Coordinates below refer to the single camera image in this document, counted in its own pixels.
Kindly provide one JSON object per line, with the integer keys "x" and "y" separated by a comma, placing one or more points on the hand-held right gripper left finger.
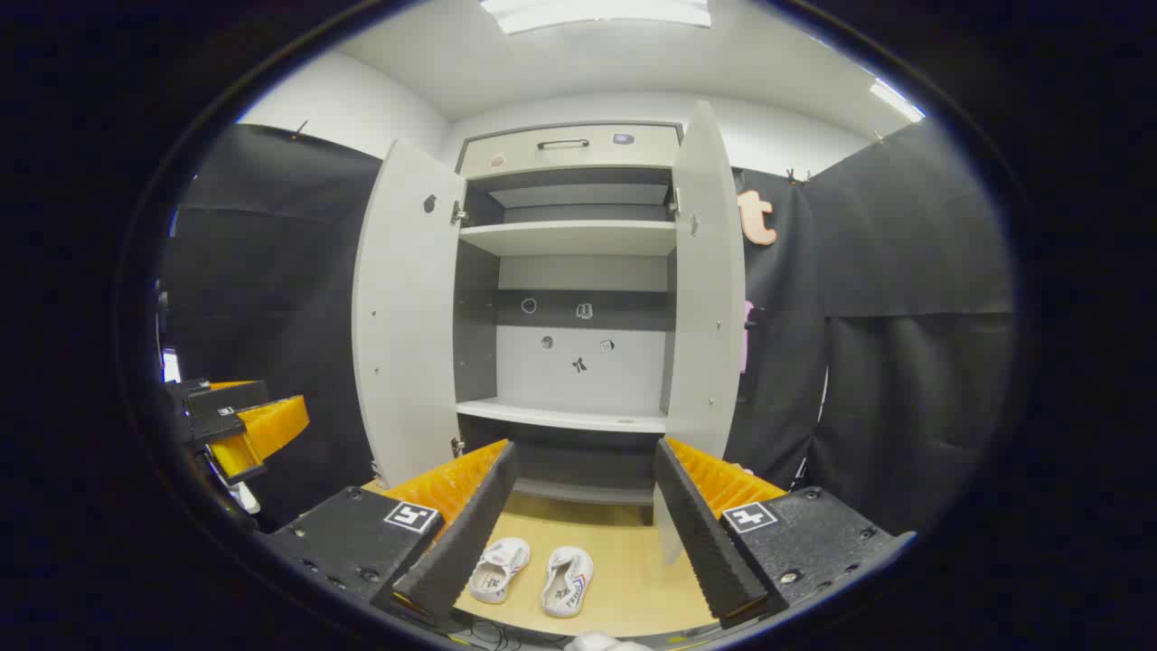
{"x": 362, "y": 542}

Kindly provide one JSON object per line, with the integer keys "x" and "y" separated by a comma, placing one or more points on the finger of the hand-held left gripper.
{"x": 271, "y": 425}
{"x": 226, "y": 398}

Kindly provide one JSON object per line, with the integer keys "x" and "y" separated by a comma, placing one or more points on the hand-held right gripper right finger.
{"x": 813, "y": 538}

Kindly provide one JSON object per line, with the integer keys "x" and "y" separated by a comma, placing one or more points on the white canvas shoe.
{"x": 568, "y": 583}
{"x": 497, "y": 570}

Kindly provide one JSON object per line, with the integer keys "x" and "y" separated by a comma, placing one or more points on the grey shoe cabinet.
{"x": 578, "y": 371}

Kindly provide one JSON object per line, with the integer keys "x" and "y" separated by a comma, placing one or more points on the grey cabinet drawer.
{"x": 569, "y": 155}

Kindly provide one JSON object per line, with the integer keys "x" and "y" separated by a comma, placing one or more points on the black backdrop cloth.
{"x": 904, "y": 226}

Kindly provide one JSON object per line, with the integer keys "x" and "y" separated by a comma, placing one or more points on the small ceiling light panel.
{"x": 897, "y": 99}

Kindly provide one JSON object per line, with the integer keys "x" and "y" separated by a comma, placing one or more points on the large ceiling light panel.
{"x": 597, "y": 13}

